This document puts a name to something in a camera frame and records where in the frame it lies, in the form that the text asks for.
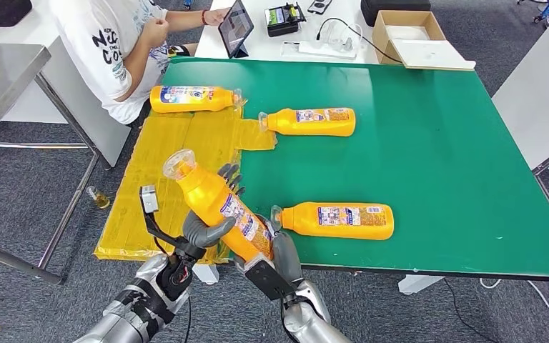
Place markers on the person's left hand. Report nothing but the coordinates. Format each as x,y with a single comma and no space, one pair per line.
216,16

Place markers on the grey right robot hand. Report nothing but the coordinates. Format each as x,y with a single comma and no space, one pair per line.
288,255

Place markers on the person's right hand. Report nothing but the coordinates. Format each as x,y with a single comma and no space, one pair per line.
153,31

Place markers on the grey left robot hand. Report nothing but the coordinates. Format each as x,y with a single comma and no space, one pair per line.
203,234

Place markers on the black tablet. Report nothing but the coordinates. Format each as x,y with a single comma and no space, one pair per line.
235,27

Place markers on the orange detergent bottle clear cap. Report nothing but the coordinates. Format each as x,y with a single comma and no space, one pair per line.
293,123
208,199
303,222
194,105

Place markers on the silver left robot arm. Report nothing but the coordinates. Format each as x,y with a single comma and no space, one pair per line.
137,307

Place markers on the small glass bottle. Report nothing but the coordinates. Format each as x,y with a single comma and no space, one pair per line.
100,200

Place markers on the white table foot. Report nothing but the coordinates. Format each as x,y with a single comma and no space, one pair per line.
206,274
416,284

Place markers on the person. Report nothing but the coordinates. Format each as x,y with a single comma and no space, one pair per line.
104,71

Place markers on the black device green label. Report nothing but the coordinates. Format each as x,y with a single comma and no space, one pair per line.
281,21

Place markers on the yellow taped plastic sheet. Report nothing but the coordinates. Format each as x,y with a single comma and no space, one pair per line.
184,137

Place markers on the white power strip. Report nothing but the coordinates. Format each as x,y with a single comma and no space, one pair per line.
312,49

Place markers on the white desk with side panel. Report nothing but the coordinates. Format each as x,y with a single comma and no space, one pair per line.
71,94

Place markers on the clear plastic bag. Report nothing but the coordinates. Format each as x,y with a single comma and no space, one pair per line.
345,38

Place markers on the black bag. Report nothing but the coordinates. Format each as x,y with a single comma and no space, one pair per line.
0,10

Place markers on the steel table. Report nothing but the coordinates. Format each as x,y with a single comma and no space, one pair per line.
0,80

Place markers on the open cardboard box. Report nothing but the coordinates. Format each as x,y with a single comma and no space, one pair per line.
380,36

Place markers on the black case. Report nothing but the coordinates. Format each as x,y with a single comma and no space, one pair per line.
393,7

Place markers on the white foam pad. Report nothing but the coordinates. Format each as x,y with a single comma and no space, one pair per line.
406,32

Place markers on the white flat board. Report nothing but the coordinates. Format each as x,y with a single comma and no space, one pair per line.
431,55

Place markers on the white table metal legs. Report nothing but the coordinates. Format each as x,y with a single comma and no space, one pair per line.
539,104

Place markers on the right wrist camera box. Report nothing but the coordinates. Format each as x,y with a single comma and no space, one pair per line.
267,279

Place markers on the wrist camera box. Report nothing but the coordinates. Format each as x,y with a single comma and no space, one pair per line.
267,279
149,199

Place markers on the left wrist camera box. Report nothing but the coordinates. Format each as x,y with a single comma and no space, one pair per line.
149,199

